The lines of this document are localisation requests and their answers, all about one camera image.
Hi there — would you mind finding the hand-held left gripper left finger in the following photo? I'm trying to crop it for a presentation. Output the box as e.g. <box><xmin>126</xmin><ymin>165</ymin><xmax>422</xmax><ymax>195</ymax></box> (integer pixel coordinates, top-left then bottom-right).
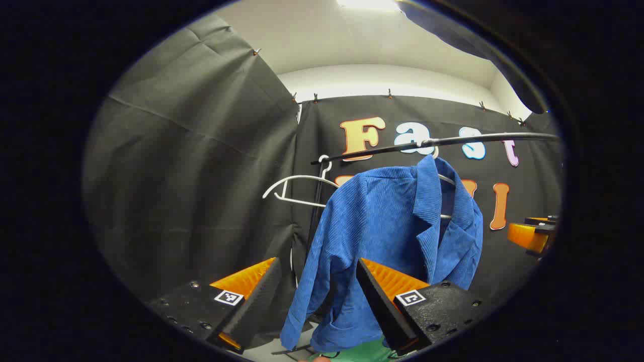
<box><xmin>147</xmin><ymin>256</ymin><xmax>283</xmax><ymax>355</ymax></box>

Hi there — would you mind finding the blue corduroy jacket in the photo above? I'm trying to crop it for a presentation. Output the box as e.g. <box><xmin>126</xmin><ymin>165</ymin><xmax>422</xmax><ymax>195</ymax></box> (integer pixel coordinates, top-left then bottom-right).
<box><xmin>280</xmin><ymin>154</ymin><xmax>485</xmax><ymax>352</ymax></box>

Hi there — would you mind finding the green laundry hamper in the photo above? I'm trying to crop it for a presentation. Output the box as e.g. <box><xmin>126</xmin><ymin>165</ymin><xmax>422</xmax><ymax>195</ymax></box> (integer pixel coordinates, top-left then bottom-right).
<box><xmin>304</xmin><ymin>338</ymin><xmax>408</xmax><ymax>362</ymax></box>

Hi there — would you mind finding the black backdrop cloth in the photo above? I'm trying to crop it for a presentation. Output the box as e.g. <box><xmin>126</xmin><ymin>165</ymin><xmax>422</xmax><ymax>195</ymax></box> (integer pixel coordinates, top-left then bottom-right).
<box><xmin>83</xmin><ymin>13</ymin><xmax>564</xmax><ymax>347</ymax></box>

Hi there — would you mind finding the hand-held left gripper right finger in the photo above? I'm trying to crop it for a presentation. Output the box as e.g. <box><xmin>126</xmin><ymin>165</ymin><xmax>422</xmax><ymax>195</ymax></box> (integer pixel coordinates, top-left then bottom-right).
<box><xmin>355</xmin><ymin>257</ymin><xmax>497</xmax><ymax>357</ymax></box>

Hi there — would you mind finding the row of small cloth clips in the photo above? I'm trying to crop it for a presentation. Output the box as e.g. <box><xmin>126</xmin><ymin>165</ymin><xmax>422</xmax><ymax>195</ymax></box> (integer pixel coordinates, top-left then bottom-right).
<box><xmin>253</xmin><ymin>48</ymin><xmax>526</xmax><ymax>126</ymax></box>

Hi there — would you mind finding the white clothes hanger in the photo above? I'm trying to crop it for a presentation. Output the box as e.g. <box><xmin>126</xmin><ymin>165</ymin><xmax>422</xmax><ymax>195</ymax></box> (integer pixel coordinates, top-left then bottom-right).
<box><xmin>262</xmin><ymin>154</ymin><xmax>343</xmax><ymax>208</ymax></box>
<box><xmin>416</xmin><ymin>139</ymin><xmax>457</xmax><ymax>220</ymax></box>

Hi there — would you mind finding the black clothes rack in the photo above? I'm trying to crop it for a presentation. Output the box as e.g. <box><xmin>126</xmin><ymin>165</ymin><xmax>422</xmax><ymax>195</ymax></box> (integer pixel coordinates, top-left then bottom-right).
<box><xmin>272</xmin><ymin>132</ymin><xmax>560</xmax><ymax>355</ymax></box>

